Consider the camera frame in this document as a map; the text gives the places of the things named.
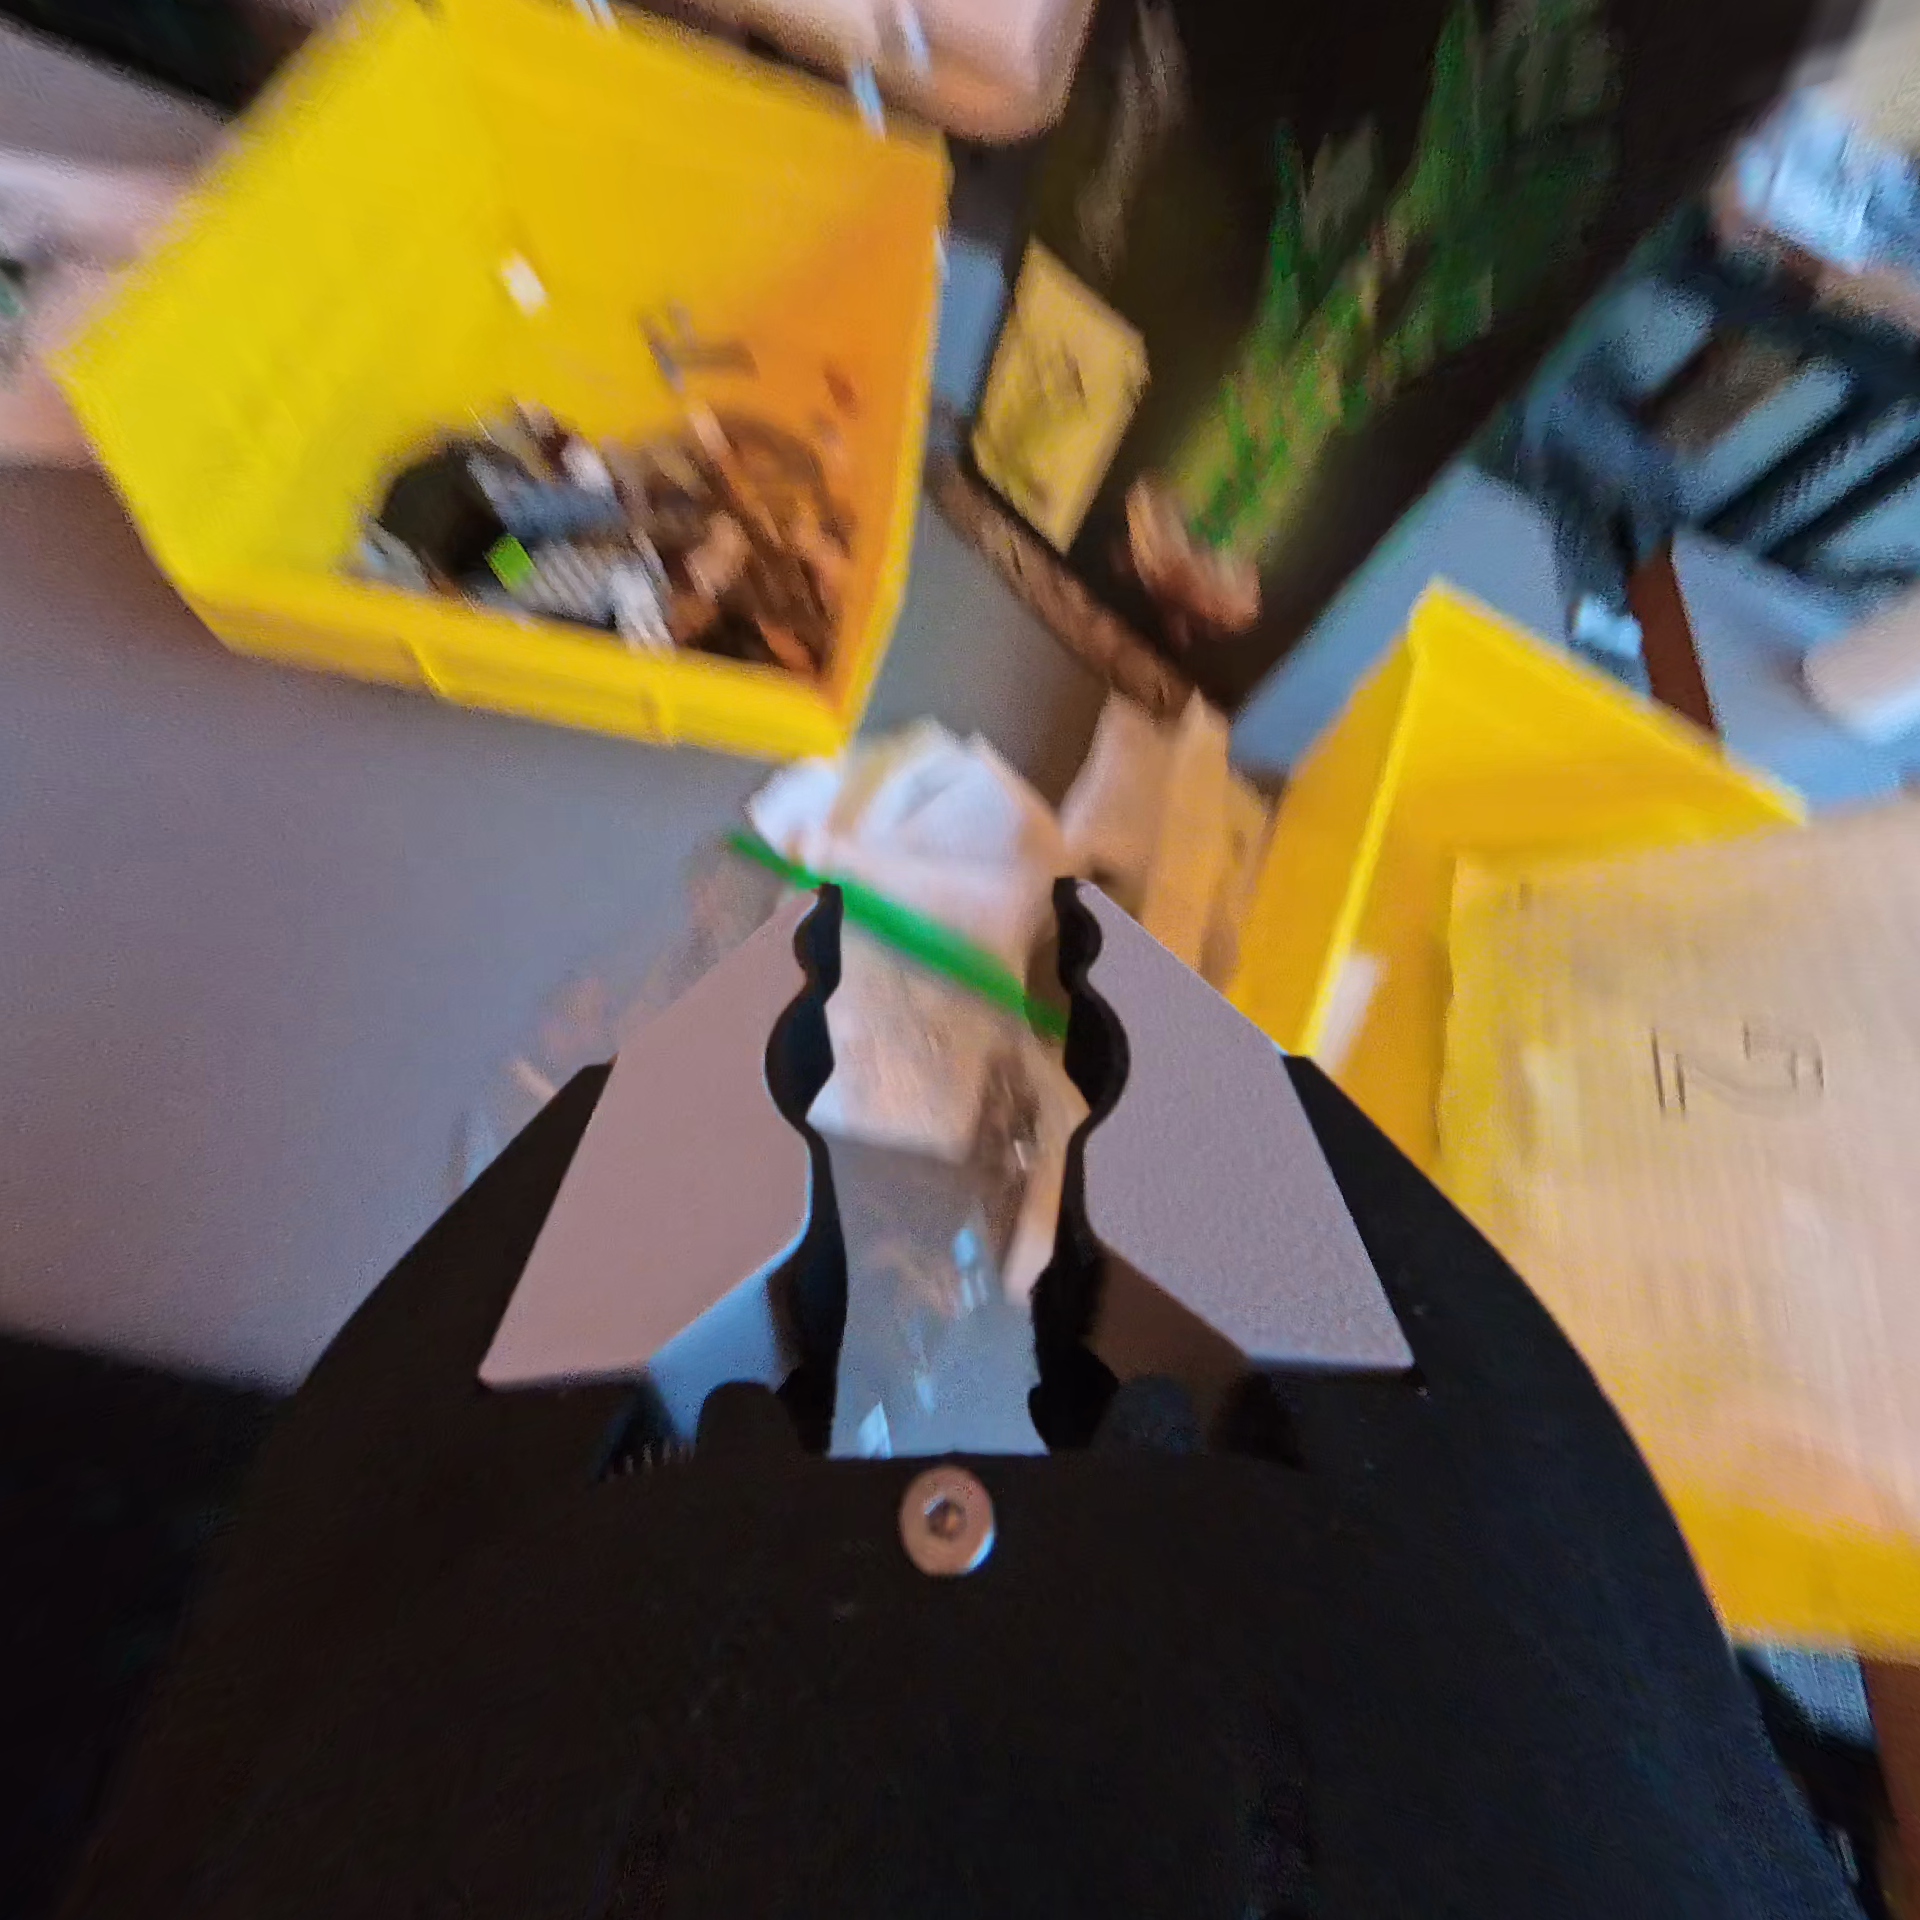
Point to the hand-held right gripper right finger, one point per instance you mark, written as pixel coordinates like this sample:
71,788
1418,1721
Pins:
1228,1206

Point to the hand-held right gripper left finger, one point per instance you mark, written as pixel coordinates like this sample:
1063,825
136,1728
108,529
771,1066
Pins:
675,1206

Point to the clear plastic bag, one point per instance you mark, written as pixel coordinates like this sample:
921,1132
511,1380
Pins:
931,1172

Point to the pile of toy bricks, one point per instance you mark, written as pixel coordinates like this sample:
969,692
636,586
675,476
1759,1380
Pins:
675,535

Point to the yellow plastic parts bin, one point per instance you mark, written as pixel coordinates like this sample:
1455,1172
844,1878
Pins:
1498,721
295,296

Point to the grey desk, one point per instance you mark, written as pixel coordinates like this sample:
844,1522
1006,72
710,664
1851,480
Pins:
220,977

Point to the crumpled white paper bag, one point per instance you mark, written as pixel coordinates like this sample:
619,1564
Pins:
960,809

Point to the black metal rack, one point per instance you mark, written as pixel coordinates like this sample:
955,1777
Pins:
1724,423

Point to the small white toy brick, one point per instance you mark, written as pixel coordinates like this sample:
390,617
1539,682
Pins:
521,286

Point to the black toy set box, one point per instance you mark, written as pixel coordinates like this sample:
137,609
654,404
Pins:
1348,220

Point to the wooden clipboard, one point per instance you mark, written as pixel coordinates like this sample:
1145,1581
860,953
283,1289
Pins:
960,55

